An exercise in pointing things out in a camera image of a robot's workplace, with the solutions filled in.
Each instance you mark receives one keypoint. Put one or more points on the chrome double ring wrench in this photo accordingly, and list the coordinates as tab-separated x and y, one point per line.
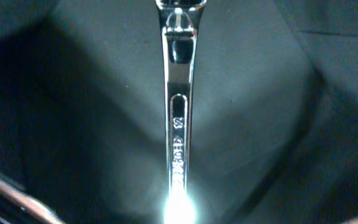
179	26

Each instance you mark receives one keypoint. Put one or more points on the black open gift box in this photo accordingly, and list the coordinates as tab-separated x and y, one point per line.
275	110

